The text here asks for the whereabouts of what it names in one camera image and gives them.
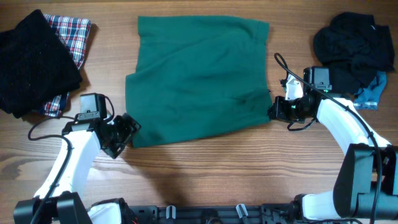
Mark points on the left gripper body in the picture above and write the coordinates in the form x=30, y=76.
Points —
x=120, y=132

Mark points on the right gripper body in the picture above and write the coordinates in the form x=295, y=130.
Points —
x=288, y=110

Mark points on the green cloth garment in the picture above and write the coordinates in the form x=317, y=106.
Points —
x=198, y=77

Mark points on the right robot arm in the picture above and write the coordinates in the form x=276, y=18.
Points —
x=366, y=185

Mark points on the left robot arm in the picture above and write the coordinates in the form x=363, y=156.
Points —
x=92, y=130

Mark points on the blue denim garment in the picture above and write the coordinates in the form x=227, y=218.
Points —
x=368, y=98

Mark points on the black crumpled garment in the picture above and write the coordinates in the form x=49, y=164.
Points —
x=354, y=49

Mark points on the black folded garment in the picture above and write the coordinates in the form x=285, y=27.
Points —
x=35, y=66

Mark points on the red plaid shirt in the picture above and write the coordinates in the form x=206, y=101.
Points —
x=73, y=33

